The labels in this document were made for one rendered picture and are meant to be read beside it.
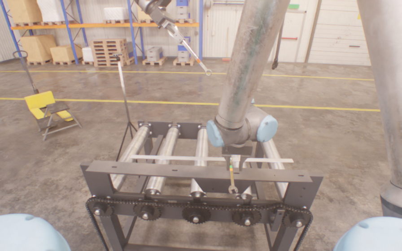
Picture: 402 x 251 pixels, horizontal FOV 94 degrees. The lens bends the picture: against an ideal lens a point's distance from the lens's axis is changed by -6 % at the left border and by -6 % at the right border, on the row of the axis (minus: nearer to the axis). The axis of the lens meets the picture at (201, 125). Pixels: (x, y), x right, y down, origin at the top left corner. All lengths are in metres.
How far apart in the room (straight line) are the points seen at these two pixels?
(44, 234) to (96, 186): 1.06
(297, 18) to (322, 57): 2.20
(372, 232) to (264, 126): 0.42
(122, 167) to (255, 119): 0.77
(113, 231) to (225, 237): 1.08
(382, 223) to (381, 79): 0.22
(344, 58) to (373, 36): 11.21
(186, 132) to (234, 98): 1.57
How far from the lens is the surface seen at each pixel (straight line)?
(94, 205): 1.42
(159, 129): 2.10
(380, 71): 0.42
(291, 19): 10.33
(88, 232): 2.48
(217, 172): 1.08
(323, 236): 2.52
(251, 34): 0.45
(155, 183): 1.40
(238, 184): 1.18
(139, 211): 1.34
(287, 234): 1.54
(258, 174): 1.11
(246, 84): 0.50
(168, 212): 1.38
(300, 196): 1.33
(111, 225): 1.60
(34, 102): 5.68
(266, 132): 0.69
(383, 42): 0.42
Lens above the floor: 1.89
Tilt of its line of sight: 29 degrees down
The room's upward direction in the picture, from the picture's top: 1 degrees clockwise
